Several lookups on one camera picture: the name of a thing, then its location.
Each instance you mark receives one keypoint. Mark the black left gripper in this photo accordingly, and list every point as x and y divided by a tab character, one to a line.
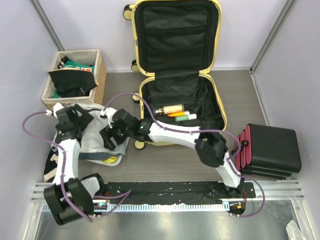
85	118

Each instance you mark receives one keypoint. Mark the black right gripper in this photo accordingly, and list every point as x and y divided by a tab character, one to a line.
106	136

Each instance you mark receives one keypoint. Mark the light grey garment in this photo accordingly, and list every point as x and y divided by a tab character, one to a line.
92	141

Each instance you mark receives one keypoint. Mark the yellow-green garment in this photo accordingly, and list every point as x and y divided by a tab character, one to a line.
111	160

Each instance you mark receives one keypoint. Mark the yellow hard-shell suitcase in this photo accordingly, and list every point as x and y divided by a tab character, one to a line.
175	44

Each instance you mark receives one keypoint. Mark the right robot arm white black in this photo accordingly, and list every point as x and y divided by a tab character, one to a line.
209	144

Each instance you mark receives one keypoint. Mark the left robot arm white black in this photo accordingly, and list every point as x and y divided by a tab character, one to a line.
70	198

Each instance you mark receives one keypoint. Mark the dark folded garment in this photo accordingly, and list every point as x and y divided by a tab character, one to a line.
94	156

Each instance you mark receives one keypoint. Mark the white perforated plastic basket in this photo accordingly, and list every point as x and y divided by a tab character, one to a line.
110	165

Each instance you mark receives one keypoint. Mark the black garment in basket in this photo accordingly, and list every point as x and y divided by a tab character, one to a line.
71	82

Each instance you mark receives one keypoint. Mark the woven wicker laundry basket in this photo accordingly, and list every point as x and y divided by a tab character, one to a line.
91	57

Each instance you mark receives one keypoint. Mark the green printed garment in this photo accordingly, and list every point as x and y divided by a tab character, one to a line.
78	66

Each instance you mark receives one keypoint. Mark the beige cosmetic bottle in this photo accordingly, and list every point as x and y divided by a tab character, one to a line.
165	110

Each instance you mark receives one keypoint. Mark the orange cosmetic tube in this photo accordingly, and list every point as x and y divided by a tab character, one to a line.
178	114

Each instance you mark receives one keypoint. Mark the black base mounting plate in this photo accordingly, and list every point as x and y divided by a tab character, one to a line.
179	192

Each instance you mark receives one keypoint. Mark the green white cosmetic tube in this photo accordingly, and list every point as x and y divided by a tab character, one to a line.
185	117

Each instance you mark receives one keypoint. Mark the black storage box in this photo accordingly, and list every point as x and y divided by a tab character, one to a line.
275	151

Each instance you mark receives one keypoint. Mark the crumpled white plastic sheet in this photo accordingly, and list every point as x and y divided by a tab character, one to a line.
293	231

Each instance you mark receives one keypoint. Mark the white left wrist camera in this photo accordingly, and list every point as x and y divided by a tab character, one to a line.
57	107

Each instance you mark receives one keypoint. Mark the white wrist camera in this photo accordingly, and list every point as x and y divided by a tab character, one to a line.
108	114
57	107

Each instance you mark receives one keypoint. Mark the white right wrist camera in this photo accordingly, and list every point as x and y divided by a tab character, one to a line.
108	114

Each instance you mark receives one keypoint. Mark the white slotted cable duct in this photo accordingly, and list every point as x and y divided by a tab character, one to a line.
145	208

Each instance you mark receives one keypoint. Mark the aluminium rail frame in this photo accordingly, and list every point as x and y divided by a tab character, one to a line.
274	190

